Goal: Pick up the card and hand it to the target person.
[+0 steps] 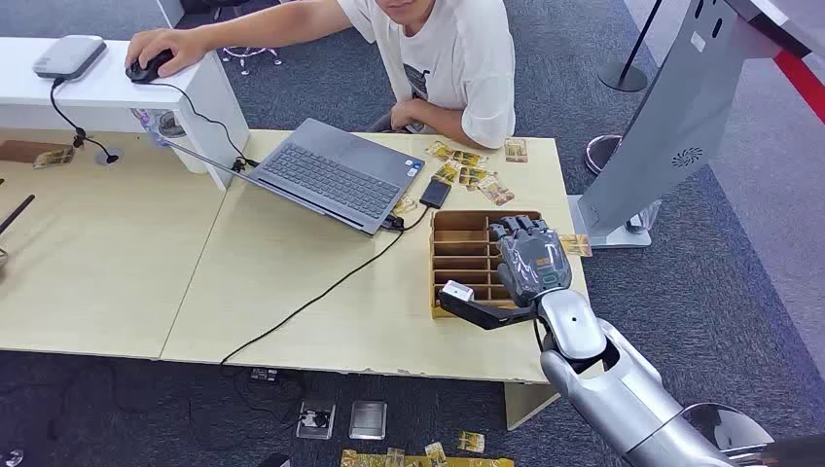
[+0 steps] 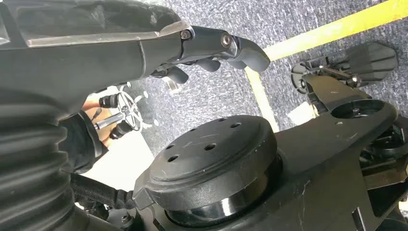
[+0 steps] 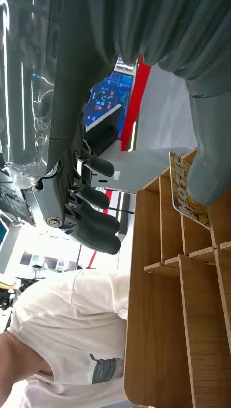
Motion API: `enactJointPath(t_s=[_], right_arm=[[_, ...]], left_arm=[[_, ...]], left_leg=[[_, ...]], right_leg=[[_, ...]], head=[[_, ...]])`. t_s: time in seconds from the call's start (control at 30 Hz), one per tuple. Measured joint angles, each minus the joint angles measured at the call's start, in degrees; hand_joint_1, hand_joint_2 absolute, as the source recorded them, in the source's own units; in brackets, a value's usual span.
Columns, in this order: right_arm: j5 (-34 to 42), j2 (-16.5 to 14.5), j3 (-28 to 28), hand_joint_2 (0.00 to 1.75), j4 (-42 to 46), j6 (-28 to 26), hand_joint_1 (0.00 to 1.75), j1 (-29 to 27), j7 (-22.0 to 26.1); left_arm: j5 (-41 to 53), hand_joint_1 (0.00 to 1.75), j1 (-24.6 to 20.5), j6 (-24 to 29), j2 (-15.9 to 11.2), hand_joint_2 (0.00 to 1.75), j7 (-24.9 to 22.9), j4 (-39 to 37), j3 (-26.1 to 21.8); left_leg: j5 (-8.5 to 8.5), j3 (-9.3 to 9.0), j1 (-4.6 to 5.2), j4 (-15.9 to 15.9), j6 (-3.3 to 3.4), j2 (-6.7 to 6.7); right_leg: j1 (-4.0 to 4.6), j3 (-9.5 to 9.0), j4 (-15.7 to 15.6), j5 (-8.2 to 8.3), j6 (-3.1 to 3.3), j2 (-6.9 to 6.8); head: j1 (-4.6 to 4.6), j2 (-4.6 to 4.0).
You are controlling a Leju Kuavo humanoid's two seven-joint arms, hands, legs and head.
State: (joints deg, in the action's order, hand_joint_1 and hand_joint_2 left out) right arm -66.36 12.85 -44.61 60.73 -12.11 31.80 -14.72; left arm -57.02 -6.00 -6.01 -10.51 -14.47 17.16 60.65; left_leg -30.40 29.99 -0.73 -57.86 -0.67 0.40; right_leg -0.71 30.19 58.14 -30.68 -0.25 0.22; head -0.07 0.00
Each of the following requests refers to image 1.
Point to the white desk riser shelf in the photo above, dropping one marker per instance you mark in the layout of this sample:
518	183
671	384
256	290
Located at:
96	90

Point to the person's right forearm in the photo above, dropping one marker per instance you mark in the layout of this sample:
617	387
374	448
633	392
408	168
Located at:
258	29

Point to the chrome chair base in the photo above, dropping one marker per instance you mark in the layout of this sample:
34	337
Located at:
248	58

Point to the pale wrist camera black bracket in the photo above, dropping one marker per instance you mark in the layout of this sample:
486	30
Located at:
459	291

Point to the metal floor socket box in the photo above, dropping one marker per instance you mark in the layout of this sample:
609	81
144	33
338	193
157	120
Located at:
316	419

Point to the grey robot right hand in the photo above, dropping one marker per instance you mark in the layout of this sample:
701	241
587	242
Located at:
535	261

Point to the grey flat box device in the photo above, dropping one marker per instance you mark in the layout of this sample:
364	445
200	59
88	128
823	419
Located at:
69	57

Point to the person's left hand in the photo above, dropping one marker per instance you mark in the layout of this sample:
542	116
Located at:
405	116

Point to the wooden slotted card organizer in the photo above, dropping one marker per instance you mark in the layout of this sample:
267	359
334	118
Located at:
461	248

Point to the beige table leg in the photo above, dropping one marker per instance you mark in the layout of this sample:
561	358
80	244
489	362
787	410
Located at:
525	403

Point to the black computer mouse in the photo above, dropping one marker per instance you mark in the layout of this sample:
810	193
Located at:
145	72

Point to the chrome stanchion base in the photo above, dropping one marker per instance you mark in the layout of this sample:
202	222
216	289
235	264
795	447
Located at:
601	153

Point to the red barrier belt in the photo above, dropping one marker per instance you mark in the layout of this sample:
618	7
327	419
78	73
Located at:
799	80

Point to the black external drive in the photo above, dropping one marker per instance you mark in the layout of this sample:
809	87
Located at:
436	193

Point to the person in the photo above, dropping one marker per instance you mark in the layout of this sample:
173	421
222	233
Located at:
451	58

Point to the metal floor cover plate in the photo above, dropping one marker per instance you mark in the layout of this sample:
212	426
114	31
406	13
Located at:
368	420

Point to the gold printed card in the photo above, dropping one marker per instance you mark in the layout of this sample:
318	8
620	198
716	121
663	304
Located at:
53	158
471	442
436	453
575	245
472	176
495	191
440	151
515	150
394	457
447	173
467	158
405	206

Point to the person's right hand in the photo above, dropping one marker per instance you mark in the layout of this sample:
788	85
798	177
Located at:
171	48

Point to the grey kiosk stand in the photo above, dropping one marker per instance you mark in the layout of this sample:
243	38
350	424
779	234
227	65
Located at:
670	116

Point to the grey open laptop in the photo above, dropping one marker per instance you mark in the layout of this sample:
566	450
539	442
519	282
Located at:
335	177

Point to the black stanchion with pole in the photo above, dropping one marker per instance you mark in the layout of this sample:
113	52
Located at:
622	77

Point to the person's left forearm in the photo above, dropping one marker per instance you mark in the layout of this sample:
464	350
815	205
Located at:
445	125

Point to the brown flat board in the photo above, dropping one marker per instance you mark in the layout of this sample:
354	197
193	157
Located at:
22	151

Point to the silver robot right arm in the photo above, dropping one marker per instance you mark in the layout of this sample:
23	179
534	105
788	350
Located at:
619	399

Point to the black thin rod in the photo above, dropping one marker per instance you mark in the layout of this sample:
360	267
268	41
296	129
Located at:
16	214

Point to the gold card tray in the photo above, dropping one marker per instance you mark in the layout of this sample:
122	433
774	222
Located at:
361	461

